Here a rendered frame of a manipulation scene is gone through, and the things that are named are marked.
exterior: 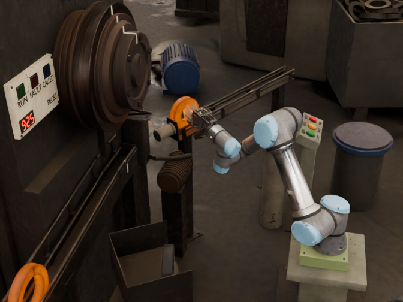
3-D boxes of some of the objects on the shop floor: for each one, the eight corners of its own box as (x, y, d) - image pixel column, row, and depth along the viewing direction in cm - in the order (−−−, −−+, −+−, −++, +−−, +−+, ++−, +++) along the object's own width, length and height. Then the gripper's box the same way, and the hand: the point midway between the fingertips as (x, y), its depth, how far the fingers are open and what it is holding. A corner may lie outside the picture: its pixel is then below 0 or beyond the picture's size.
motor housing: (159, 258, 274) (153, 169, 246) (172, 230, 292) (168, 145, 265) (184, 262, 271) (181, 174, 244) (195, 235, 290) (194, 149, 262)
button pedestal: (283, 233, 290) (292, 133, 258) (288, 207, 310) (298, 111, 277) (313, 238, 286) (327, 138, 254) (316, 211, 306) (330, 114, 274)
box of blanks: (339, 122, 397) (354, 18, 356) (317, 76, 468) (327, -15, 427) (479, 121, 397) (510, 17, 357) (436, 75, 468) (457, -15, 428)
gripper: (222, 118, 240) (192, 93, 251) (207, 125, 235) (177, 98, 246) (219, 133, 246) (189, 107, 257) (204, 139, 241) (174, 112, 252)
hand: (185, 109), depth 253 cm, fingers closed, pressing on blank
